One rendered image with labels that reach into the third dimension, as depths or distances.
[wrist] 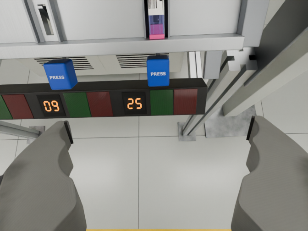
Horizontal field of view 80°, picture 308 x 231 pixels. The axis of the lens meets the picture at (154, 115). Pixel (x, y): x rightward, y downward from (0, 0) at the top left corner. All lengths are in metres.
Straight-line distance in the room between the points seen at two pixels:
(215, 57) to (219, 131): 0.69
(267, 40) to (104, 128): 0.79
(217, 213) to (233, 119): 0.42
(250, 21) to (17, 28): 0.23
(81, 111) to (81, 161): 0.71
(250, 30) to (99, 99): 0.18
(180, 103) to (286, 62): 0.36
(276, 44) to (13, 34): 0.29
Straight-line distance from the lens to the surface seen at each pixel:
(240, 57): 0.31
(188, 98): 0.24
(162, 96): 0.23
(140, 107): 0.24
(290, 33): 0.26
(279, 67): 0.57
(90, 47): 0.20
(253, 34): 0.21
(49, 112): 0.29
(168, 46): 0.19
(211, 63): 0.26
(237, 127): 0.95
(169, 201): 0.90
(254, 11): 0.21
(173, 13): 0.20
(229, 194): 0.94
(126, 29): 0.21
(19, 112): 0.31
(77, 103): 0.26
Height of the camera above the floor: 0.88
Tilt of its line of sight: 75 degrees down
